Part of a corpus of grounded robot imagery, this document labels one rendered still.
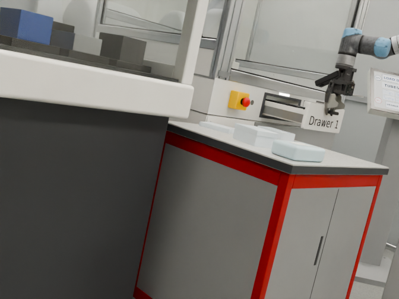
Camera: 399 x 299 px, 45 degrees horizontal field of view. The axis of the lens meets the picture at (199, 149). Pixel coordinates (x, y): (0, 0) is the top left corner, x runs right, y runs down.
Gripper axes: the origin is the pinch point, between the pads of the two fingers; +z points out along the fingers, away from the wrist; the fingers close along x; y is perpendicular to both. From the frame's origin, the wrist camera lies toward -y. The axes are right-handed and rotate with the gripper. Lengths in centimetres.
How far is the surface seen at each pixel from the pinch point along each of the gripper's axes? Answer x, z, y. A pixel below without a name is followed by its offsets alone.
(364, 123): 168, 6, -66
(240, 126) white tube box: -61, 10, 6
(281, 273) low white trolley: -62, 49, 34
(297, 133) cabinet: 18.3, 13.8, -24.3
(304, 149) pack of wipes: -63, 11, 33
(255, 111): -18.2, 6.4, -24.2
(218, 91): -43.7, 0.7, -24.2
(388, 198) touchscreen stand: 101, 44, -6
